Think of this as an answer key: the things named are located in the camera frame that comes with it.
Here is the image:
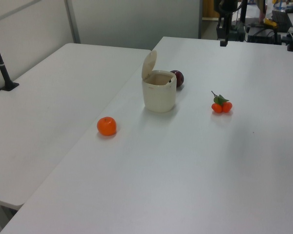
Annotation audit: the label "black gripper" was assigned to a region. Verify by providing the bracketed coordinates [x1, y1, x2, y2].
[214, 0, 238, 47]

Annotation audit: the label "cream garbage bin with lid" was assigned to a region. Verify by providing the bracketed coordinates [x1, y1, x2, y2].
[141, 50, 178, 114]

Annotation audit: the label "black vertical pole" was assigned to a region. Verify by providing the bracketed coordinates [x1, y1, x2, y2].
[238, 0, 248, 41]

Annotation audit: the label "black equipment box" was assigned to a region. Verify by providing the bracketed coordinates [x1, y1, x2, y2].
[245, 25, 282, 45]

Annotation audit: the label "dark red plum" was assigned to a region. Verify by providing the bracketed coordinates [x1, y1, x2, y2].
[170, 70, 185, 88]

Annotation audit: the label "black keyboard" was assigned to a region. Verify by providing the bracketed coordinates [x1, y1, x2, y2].
[271, 9, 293, 26]

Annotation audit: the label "small orange fruits with leaves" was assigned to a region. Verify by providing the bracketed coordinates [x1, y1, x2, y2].
[210, 90, 233, 114]

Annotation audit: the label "orange tangerine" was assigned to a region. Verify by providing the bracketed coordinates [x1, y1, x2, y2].
[96, 116, 118, 137]

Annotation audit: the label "black camera stand pole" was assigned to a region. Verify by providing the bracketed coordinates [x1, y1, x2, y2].
[0, 24, 20, 92]

